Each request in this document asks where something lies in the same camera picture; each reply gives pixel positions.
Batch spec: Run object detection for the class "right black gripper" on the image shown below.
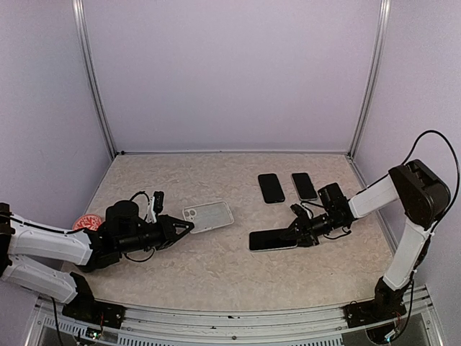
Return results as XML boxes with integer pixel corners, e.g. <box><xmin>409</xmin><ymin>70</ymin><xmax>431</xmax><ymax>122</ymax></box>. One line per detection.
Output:
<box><xmin>281</xmin><ymin>210</ymin><xmax>344</xmax><ymax>246</ymax></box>

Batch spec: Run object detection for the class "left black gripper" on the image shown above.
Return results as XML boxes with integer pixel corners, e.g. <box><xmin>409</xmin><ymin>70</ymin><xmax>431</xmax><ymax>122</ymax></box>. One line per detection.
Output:
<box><xmin>116</xmin><ymin>213</ymin><xmax>194</xmax><ymax>254</ymax></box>

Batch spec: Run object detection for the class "black phone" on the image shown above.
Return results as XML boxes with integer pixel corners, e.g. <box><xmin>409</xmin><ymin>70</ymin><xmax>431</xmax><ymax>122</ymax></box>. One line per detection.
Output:
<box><xmin>249</xmin><ymin>229</ymin><xmax>297</xmax><ymax>252</ymax></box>

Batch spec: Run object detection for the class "clear plain phone case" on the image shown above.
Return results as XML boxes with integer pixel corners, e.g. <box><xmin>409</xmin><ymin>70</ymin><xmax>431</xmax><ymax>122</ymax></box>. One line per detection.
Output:
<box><xmin>182</xmin><ymin>201</ymin><xmax>234</xmax><ymax>234</ymax></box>

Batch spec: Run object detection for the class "black phone case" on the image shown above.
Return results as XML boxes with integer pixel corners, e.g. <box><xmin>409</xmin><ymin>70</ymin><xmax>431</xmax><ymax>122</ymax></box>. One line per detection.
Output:
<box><xmin>258</xmin><ymin>173</ymin><xmax>285</xmax><ymax>204</ymax></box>

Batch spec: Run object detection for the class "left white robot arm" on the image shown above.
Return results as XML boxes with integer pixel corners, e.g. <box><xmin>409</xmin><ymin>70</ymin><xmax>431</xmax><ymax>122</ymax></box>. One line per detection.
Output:
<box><xmin>1</xmin><ymin>191</ymin><xmax>194</xmax><ymax>321</ymax></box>

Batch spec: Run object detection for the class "red white patterned bowl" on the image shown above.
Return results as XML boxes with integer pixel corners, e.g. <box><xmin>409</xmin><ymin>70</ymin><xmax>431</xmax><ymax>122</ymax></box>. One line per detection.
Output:
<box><xmin>72</xmin><ymin>214</ymin><xmax>102</xmax><ymax>231</ymax></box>

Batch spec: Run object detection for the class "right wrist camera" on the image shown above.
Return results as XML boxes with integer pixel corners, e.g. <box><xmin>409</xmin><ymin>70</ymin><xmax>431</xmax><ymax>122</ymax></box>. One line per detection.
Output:
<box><xmin>290</xmin><ymin>204</ymin><xmax>312</xmax><ymax>220</ymax></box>

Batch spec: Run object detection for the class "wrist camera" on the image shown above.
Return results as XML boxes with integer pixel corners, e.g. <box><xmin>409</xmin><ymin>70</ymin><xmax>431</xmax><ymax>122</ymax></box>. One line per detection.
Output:
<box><xmin>290</xmin><ymin>204</ymin><xmax>312</xmax><ymax>220</ymax></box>
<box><xmin>145</xmin><ymin>191</ymin><xmax>164</xmax><ymax>223</ymax></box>

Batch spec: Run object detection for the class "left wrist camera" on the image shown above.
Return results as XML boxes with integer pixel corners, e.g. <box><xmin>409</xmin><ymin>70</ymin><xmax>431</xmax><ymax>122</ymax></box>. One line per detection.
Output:
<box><xmin>145</xmin><ymin>191</ymin><xmax>164</xmax><ymax>223</ymax></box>

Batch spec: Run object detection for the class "front aluminium rail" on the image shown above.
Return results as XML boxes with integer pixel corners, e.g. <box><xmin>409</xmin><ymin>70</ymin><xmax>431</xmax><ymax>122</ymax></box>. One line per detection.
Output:
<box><xmin>27</xmin><ymin>288</ymin><xmax>433</xmax><ymax>346</ymax></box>

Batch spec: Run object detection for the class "left aluminium frame post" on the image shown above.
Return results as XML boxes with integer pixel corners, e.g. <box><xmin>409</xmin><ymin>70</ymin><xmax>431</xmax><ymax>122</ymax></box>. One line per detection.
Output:
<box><xmin>71</xmin><ymin>0</ymin><xmax>117</xmax><ymax>161</ymax></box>

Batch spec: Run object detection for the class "aluminium frame post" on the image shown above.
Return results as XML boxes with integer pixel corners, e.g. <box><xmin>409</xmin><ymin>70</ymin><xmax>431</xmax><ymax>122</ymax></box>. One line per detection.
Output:
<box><xmin>348</xmin><ymin>0</ymin><xmax>392</xmax><ymax>161</ymax></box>
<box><xmin>71</xmin><ymin>0</ymin><xmax>117</xmax><ymax>161</ymax></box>

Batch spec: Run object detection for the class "right aluminium frame post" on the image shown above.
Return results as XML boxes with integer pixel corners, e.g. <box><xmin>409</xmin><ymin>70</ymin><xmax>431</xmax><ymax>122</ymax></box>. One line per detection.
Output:
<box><xmin>348</xmin><ymin>0</ymin><xmax>392</xmax><ymax>161</ymax></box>

